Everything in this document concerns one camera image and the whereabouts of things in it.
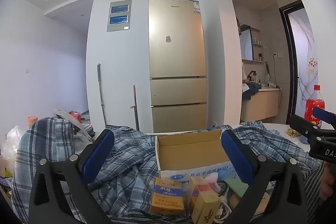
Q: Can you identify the red snack wrappers pile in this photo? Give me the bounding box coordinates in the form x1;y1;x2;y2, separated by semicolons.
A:
69;111;84;122

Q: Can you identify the gold refrigerator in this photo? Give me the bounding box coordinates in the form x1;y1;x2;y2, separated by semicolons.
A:
148;0;208;133

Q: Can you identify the blue plaid blanket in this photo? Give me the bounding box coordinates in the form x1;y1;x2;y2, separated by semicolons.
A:
12;116;324;224

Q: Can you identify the white round table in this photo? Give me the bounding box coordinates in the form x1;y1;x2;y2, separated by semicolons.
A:
262;123;313;153

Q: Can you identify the green soft pad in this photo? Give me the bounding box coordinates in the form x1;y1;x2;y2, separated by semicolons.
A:
226;178;248;198

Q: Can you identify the clear plastic bag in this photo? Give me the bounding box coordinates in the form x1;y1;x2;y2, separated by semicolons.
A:
1;126;27;172

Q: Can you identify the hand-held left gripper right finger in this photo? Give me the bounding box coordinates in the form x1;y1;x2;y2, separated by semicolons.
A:
221;129;309;224

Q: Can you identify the bathroom mirror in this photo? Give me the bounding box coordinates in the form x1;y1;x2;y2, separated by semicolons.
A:
240;25;254;60

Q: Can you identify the floral glass door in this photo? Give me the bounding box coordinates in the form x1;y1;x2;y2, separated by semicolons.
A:
280;2;319;122

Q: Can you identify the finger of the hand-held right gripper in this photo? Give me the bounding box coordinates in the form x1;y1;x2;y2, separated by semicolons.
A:
312;108;336;125
289;114;336;144

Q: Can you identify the orange red cigarette pack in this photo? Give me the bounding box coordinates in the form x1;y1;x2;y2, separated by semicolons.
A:
189;176;214;214

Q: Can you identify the orange blue cigarette pack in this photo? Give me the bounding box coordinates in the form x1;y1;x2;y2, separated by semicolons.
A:
150;178;184;215

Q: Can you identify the person's striped clothing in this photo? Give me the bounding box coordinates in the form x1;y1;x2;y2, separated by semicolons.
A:
304;169;326;214

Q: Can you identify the person's right hand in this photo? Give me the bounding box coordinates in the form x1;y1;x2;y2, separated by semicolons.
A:
321;161;336;199

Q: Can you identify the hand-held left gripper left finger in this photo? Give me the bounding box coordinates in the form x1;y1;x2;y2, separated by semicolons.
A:
28;129;115;224

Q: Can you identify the beige vanity cabinet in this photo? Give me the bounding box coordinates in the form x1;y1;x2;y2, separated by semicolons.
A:
240;88;281;122

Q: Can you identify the red soda bottle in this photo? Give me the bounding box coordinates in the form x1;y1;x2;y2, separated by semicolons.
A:
304;84;326;144

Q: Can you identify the blue clothes pile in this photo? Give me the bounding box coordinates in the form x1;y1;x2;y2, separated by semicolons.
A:
243;81;261;100

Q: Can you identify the grey wall panel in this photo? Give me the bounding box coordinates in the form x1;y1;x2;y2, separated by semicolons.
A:
106;0;132;32

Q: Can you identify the pink white plush hair tie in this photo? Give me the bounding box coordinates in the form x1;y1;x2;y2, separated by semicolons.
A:
207;172;237;203

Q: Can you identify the yellow cigarette pack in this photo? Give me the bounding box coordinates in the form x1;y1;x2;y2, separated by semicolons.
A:
192;191;222;224

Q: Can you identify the grey mop handle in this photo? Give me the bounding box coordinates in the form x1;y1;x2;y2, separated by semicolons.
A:
97;63;108;127

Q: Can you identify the bathroom wall shelf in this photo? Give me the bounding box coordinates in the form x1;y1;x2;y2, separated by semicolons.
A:
251;27;264;46

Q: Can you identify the cardboard box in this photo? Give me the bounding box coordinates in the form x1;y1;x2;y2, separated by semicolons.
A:
155;129;237;180

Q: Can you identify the white charging cable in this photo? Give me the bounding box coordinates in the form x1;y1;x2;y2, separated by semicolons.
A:
215;187;235;223

